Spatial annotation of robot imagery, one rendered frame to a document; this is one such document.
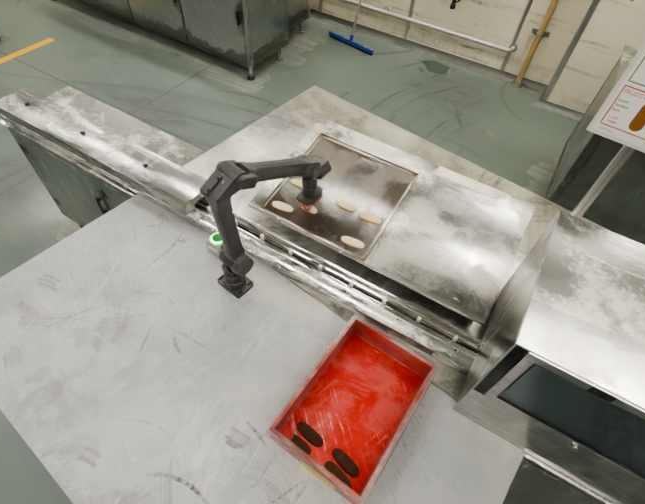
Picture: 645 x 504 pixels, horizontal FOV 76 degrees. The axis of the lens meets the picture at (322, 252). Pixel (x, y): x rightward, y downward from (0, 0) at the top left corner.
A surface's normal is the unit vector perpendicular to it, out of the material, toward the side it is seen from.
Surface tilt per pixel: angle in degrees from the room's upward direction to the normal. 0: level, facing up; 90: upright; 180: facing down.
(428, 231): 10
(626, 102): 90
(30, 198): 0
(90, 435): 0
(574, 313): 0
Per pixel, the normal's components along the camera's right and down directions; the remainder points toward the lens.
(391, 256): -0.04, -0.49
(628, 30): -0.52, 0.66
